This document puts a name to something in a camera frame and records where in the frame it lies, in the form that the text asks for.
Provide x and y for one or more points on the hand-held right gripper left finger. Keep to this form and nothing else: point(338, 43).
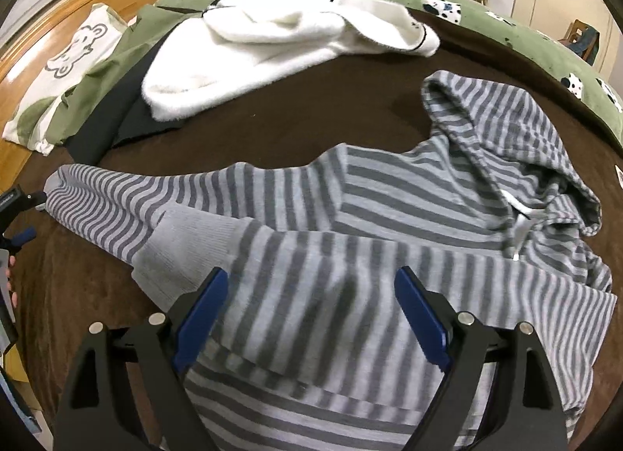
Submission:
point(204, 319)

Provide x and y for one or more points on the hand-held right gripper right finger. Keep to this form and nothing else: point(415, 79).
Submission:
point(418, 315)

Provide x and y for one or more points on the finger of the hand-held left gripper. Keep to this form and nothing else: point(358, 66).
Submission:
point(24, 238)
point(22, 200)

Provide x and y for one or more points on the grey striped hoodie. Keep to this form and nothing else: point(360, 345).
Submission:
point(340, 217)

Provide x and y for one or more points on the person's left hand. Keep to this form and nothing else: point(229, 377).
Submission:
point(14, 299)

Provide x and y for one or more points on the black garment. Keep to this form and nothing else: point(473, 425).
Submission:
point(121, 110)

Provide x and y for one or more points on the bear print pillow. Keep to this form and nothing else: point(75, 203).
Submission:
point(73, 52)

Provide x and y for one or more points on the brown blanket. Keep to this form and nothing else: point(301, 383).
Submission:
point(316, 105)

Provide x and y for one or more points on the white card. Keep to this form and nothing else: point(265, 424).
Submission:
point(619, 177)

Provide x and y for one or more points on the white fleece garment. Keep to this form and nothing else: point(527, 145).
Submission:
point(253, 57)

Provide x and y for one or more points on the green cow print blanket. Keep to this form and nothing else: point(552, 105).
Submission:
point(486, 23)

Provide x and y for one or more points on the wooden chair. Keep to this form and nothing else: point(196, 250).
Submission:
point(579, 32)

